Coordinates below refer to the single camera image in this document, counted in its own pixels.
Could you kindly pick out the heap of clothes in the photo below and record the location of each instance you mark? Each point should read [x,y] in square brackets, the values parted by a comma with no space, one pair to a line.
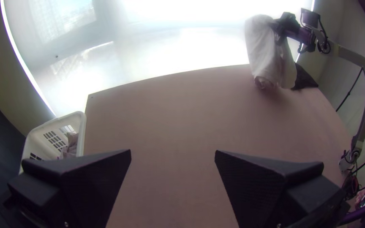
[71,145]

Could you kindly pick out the white t-shirt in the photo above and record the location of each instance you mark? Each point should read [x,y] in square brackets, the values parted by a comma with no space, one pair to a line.
[265,50]

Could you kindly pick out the white laundry basket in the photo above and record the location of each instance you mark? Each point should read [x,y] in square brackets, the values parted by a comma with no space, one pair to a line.
[41,142]

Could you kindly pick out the dark garment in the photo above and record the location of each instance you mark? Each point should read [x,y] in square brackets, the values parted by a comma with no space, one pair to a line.
[304,80]

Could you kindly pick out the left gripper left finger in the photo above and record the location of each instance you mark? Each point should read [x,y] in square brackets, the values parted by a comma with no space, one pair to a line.
[74,187]

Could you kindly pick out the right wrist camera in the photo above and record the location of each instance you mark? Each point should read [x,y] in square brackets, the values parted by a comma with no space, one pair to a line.
[310,18]

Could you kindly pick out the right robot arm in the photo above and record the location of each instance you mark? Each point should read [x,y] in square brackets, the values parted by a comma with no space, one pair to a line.
[347,54]

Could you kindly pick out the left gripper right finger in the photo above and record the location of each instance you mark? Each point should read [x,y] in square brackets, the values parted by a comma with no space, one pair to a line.
[265,193]

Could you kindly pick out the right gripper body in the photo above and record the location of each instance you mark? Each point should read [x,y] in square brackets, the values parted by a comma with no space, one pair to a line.
[286,23]

